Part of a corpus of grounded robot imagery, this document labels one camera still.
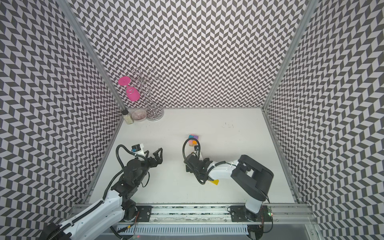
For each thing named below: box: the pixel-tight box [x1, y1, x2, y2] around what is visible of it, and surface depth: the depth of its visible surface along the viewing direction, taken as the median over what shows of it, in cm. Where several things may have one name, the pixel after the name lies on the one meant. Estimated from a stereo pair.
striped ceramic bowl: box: [131, 109, 147, 122], surface depth 114 cm
